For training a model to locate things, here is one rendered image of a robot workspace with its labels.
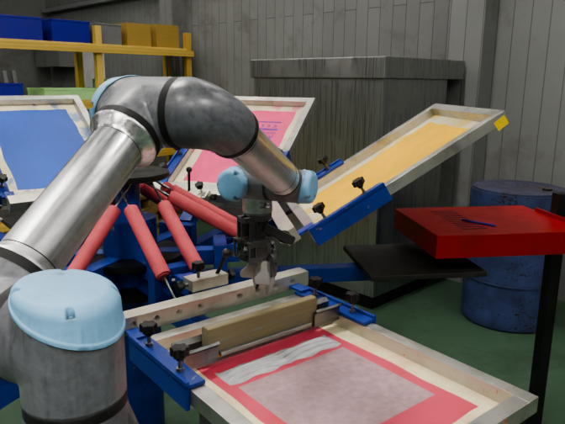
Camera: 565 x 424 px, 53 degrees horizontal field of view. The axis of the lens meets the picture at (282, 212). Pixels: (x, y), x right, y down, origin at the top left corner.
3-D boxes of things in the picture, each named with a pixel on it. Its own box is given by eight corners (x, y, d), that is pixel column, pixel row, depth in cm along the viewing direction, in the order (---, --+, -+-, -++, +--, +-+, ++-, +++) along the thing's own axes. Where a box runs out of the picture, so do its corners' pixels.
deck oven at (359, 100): (447, 280, 485) (465, 60, 444) (372, 314, 414) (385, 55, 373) (327, 246, 580) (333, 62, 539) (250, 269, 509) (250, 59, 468)
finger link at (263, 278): (252, 299, 144) (248, 262, 143) (271, 293, 148) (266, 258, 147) (259, 299, 142) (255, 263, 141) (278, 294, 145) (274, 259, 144)
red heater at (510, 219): (520, 227, 263) (523, 201, 260) (586, 257, 219) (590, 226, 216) (393, 230, 254) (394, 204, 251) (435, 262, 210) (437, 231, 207)
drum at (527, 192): (568, 316, 412) (585, 186, 391) (530, 343, 369) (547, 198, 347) (485, 293, 458) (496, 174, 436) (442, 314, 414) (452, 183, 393)
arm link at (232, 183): (258, 170, 123) (277, 163, 133) (213, 166, 127) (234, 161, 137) (258, 205, 125) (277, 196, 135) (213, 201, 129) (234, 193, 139)
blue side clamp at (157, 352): (206, 404, 128) (205, 375, 126) (186, 411, 125) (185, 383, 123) (147, 354, 151) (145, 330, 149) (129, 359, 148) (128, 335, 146)
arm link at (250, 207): (260, 192, 147) (280, 197, 141) (260, 209, 148) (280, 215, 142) (236, 195, 142) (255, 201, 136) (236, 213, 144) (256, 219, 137)
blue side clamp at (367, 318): (375, 337, 162) (376, 315, 160) (362, 342, 159) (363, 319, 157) (306, 305, 185) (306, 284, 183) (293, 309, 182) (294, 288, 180)
